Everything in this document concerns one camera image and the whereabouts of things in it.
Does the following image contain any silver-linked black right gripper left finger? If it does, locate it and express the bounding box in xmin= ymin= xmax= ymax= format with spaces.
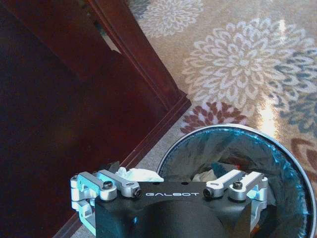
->
xmin=70 ymin=161 xmax=143 ymax=236

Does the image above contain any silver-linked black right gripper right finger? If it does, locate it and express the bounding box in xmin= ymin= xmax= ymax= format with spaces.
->
xmin=203 ymin=169 xmax=269 ymax=233

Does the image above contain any blue plastic bin liner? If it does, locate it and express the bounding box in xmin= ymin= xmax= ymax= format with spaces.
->
xmin=159 ymin=126 xmax=310 ymax=238

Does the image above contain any round silver-rimmed trash bin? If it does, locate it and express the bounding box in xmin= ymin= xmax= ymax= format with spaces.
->
xmin=156 ymin=123 xmax=315 ymax=238

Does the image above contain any dark red wrapper scrap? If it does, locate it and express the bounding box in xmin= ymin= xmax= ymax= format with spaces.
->
xmin=224 ymin=155 xmax=250 ymax=172

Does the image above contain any crumpled pale paper scrap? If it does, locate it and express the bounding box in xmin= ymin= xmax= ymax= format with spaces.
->
xmin=192 ymin=169 xmax=216 ymax=182

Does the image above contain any crumpled white tissue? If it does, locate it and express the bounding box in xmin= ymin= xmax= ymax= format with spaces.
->
xmin=116 ymin=167 xmax=164 ymax=183

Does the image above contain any dark red wooden desk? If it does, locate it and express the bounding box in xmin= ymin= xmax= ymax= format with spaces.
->
xmin=0 ymin=0 xmax=192 ymax=238

